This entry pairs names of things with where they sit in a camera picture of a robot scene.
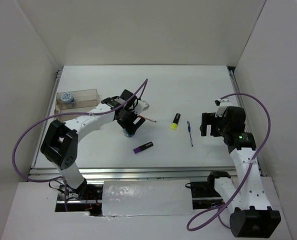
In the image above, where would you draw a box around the red pen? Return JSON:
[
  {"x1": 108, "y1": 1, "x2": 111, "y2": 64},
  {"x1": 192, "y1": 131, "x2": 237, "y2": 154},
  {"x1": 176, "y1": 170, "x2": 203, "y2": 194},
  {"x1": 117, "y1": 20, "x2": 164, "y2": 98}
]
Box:
[{"x1": 139, "y1": 115, "x2": 157, "y2": 123}]

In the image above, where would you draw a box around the blue jar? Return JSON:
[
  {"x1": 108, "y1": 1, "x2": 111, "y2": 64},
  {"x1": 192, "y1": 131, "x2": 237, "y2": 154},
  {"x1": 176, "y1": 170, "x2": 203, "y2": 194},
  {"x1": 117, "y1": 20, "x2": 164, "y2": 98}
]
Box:
[
  {"x1": 123, "y1": 129, "x2": 134, "y2": 138},
  {"x1": 59, "y1": 92, "x2": 76, "y2": 105}
]

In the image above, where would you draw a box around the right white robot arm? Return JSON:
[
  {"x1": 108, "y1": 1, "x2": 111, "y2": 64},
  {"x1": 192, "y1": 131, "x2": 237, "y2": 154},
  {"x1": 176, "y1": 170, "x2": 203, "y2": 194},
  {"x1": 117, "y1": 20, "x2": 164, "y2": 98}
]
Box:
[{"x1": 200, "y1": 106, "x2": 281, "y2": 239}]

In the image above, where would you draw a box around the yellow highlighter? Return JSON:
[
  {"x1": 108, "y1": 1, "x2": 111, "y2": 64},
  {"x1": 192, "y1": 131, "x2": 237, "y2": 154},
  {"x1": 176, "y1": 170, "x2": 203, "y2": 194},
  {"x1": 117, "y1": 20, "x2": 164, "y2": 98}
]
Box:
[{"x1": 171, "y1": 113, "x2": 181, "y2": 130}]

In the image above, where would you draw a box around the blue pen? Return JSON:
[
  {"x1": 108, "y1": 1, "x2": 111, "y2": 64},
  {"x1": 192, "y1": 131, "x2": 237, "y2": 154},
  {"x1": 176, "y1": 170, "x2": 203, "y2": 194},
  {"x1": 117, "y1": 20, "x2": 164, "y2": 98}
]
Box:
[{"x1": 187, "y1": 121, "x2": 194, "y2": 147}]

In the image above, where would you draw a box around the aluminium table frame rail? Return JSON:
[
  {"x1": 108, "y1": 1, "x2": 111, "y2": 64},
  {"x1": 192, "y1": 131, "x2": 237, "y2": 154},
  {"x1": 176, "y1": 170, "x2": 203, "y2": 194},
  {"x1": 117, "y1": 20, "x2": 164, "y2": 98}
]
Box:
[{"x1": 26, "y1": 66, "x2": 264, "y2": 182}]

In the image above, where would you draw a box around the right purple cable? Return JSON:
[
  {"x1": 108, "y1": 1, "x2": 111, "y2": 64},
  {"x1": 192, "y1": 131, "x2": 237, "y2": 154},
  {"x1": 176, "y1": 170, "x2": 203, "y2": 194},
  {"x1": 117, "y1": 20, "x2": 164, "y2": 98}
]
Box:
[{"x1": 186, "y1": 93, "x2": 272, "y2": 232}]

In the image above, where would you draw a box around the purple cable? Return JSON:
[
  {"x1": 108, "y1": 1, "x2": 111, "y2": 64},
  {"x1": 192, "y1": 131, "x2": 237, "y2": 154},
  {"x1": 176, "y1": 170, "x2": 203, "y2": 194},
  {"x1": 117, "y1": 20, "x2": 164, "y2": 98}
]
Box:
[
  {"x1": 12, "y1": 78, "x2": 149, "y2": 183},
  {"x1": 186, "y1": 93, "x2": 272, "y2": 232}
]

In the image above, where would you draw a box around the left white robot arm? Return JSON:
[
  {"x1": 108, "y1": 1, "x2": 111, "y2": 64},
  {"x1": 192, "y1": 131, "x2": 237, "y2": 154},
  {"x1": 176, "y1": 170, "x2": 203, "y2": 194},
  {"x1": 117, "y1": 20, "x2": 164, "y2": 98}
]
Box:
[{"x1": 40, "y1": 96, "x2": 149, "y2": 200}]

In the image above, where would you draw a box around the purple highlighter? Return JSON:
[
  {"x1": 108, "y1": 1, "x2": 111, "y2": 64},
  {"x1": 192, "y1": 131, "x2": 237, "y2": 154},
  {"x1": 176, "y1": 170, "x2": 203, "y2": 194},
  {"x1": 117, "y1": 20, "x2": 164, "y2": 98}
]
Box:
[{"x1": 133, "y1": 141, "x2": 154, "y2": 154}]

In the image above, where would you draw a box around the clear tiered organizer tray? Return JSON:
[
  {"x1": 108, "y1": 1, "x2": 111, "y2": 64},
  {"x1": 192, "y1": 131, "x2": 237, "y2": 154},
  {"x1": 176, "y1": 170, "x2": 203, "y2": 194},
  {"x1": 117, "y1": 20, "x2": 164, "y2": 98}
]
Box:
[{"x1": 54, "y1": 88, "x2": 100, "y2": 115}]

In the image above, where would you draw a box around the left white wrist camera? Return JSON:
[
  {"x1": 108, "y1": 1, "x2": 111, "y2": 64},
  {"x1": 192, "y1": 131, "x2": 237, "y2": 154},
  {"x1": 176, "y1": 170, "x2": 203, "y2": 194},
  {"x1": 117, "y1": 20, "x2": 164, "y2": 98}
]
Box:
[{"x1": 134, "y1": 100, "x2": 150, "y2": 115}]

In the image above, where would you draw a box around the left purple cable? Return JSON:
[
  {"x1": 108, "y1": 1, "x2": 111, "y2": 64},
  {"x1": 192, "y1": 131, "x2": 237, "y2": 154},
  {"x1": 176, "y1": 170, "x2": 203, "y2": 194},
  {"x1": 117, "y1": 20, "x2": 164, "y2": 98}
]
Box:
[{"x1": 12, "y1": 78, "x2": 149, "y2": 183}]

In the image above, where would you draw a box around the white foil front cover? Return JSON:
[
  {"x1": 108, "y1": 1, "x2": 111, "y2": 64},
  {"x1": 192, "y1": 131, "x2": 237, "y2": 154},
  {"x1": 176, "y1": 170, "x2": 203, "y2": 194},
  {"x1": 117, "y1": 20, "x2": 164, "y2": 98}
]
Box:
[{"x1": 102, "y1": 179, "x2": 193, "y2": 217}]

